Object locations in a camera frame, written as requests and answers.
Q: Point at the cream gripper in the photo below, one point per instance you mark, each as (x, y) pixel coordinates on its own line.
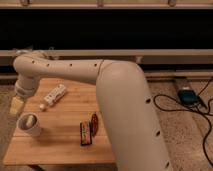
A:
(17, 105)

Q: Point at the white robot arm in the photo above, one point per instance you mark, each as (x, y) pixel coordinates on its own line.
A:
(124, 100)

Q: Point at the wooden table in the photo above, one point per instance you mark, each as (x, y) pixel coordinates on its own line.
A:
(59, 143)

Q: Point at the dark candy bar wrapper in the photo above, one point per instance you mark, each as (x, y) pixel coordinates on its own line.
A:
(85, 133)

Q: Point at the teal power adapter box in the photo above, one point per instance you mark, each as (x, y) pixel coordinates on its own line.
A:
(188, 97)

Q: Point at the white window ledge rail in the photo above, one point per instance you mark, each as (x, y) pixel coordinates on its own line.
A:
(151, 56)

